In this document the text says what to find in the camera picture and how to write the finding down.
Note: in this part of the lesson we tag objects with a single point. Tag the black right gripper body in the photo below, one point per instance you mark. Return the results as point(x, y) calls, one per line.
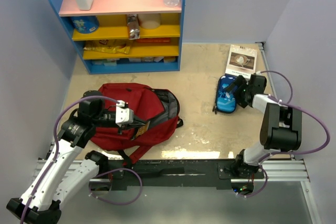
point(241, 94)

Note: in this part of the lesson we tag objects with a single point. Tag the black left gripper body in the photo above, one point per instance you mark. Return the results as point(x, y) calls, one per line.
point(103, 119)

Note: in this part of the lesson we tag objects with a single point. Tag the white coffee cover book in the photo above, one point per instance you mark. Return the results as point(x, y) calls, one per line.
point(241, 61)

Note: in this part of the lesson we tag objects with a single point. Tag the blue dinosaur pencil case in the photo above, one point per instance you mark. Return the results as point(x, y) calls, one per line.
point(224, 101)

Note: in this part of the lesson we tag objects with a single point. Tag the red backpack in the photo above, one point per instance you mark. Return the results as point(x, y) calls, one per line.
point(158, 108)

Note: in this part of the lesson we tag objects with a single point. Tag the orange treehouse book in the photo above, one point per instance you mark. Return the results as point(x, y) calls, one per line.
point(142, 130)

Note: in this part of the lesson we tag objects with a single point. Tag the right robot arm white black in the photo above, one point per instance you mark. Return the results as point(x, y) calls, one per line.
point(280, 131)

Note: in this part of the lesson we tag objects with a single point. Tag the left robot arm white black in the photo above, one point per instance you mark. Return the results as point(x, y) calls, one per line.
point(43, 200)

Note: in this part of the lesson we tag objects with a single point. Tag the yellow chips bag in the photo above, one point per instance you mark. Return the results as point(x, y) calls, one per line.
point(109, 46)

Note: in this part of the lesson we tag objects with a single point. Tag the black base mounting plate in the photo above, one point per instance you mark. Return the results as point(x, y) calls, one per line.
point(174, 173)

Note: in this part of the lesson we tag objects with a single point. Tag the blue snack can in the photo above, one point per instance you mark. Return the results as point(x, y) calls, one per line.
point(85, 24)

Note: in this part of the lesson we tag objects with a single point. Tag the blue shelf unit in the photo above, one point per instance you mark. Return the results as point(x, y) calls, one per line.
point(112, 17)

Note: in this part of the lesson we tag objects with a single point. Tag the silver snack packet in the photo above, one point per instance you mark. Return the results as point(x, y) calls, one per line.
point(133, 27)

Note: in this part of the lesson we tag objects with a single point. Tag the red flat box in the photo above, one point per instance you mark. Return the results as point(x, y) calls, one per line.
point(154, 40)

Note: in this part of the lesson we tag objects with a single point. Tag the white round container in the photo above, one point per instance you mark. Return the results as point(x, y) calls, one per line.
point(149, 21)

